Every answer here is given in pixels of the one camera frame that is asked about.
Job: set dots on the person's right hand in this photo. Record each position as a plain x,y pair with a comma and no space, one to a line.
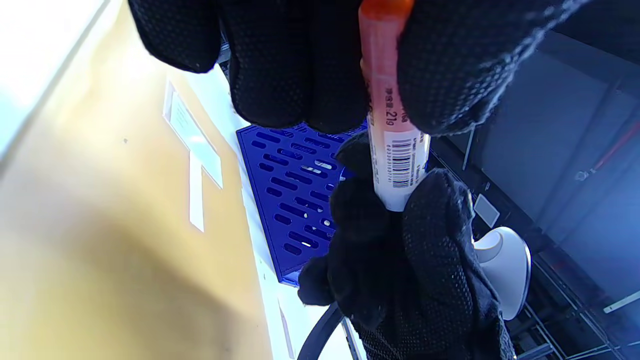
430,280

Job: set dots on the person's left hand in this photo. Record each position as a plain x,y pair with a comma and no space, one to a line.
300,60

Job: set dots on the black right hand controller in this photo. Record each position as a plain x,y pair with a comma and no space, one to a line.
505,265

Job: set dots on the red glue stick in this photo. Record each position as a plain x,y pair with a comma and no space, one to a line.
395,150

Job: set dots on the white paper label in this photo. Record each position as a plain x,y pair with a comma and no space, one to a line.
192,135

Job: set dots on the pink sticky note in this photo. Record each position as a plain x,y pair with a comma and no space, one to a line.
286,330

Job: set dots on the blue plastic file rack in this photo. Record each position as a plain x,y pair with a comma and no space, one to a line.
295,192

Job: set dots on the orange L-shaped folder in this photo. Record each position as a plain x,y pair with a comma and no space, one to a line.
100,200

